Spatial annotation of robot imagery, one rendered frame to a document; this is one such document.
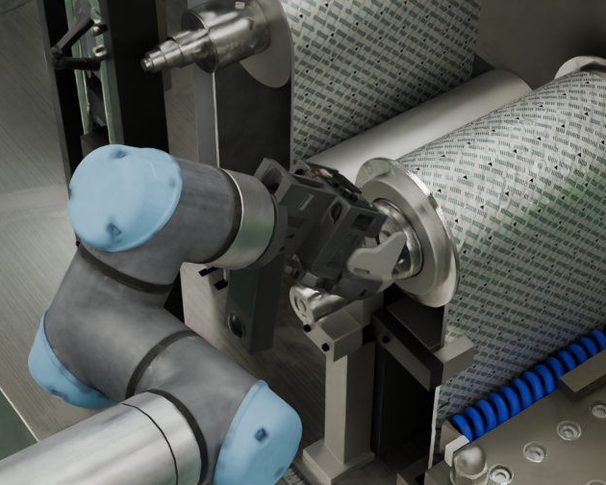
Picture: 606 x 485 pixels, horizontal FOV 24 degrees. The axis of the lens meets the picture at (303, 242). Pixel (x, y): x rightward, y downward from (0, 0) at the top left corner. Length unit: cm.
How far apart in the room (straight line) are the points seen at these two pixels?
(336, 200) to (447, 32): 38
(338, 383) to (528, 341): 20
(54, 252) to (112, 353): 78
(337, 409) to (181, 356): 50
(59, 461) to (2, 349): 80
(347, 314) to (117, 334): 40
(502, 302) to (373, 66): 27
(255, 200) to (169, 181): 9
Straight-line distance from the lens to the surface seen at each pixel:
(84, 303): 101
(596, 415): 144
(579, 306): 146
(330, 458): 152
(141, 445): 90
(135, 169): 97
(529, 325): 141
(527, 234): 129
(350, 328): 134
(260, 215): 105
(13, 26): 213
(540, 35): 155
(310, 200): 110
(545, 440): 141
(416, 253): 124
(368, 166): 127
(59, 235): 179
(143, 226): 97
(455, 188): 123
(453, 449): 136
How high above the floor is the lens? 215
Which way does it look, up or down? 45 degrees down
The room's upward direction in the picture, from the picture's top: straight up
